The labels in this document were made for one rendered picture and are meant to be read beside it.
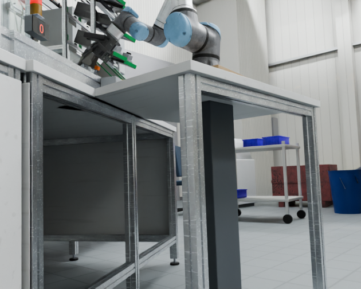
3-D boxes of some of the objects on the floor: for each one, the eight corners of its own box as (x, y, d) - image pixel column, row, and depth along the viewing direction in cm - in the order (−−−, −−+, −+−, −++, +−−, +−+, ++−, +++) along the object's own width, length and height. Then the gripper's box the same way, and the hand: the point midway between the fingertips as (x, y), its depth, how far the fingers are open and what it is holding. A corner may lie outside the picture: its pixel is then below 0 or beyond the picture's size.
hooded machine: (258, 205, 639) (254, 137, 649) (240, 208, 598) (236, 135, 607) (226, 204, 682) (223, 140, 692) (208, 207, 641) (205, 139, 650)
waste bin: (375, 211, 485) (371, 165, 490) (368, 215, 449) (364, 165, 454) (334, 210, 514) (332, 167, 519) (325, 214, 477) (322, 167, 482)
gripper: (113, 38, 168) (83, 73, 170) (124, 46, 180) (95, 79, 182) (101, 26, 170) (71, 61, 172) (112, 35, 182) (83, 69, 184)
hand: (81, 65), depth 178 cm, fingers closed on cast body, 4 cm apart
